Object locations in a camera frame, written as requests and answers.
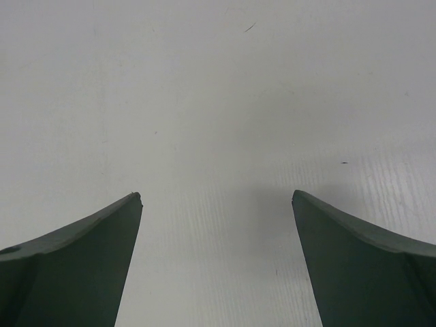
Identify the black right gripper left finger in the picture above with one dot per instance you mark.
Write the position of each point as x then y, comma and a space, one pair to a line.
75, 275

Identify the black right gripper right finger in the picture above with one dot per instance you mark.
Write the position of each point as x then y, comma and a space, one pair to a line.
362, 274

